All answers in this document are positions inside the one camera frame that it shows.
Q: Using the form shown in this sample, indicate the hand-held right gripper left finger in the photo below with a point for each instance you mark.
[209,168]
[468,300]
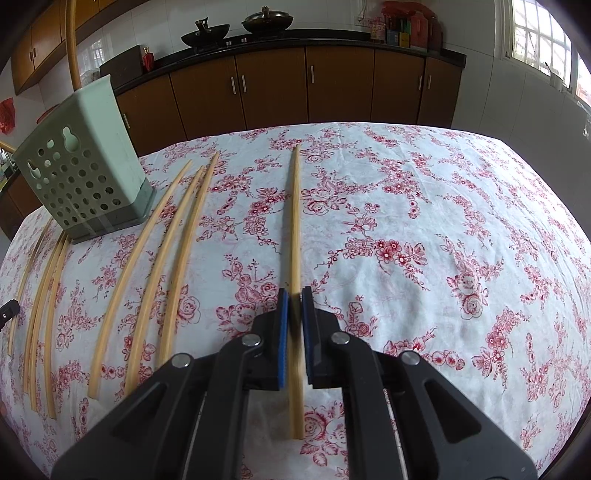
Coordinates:
[282,341]

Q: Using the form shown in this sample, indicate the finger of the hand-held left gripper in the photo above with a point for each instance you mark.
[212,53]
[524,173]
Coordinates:
[8,313]

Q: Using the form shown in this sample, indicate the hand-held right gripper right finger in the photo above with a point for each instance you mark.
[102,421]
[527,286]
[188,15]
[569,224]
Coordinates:
[307,341]

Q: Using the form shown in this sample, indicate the green perforated utensil holder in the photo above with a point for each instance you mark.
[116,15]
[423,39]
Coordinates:
[106,147]

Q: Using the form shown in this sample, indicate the red floral white tablecloth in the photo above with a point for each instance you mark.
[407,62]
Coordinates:
[415,230]

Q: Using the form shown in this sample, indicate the red hanging plastic bag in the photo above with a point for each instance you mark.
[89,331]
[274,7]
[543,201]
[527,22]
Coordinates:
[5,115]

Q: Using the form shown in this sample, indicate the brown lower kitchen cabinets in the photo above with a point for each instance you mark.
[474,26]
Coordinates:
[272,87]

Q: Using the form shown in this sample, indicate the brown upper cabinets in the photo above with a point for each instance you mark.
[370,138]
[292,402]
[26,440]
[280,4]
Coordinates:
[41,41]

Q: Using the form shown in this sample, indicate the dark cutting board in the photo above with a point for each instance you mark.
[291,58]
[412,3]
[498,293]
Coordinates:
[127,64]

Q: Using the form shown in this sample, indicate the red bottle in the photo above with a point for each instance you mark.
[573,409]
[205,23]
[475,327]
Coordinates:
[148,60]

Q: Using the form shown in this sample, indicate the black kitchen countertop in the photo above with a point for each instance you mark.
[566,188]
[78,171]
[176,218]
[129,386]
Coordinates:
[323,39]

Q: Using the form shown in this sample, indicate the black wok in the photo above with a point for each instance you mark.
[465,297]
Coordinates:
[205,37]

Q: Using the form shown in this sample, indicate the dark pot with lid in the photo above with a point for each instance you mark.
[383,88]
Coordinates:
[268,21]

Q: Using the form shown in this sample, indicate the red bag of condiment bottles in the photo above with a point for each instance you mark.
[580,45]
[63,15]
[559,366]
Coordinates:
[415,27]

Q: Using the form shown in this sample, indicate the white framed window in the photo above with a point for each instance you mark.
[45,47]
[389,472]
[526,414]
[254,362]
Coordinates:
[531,32]

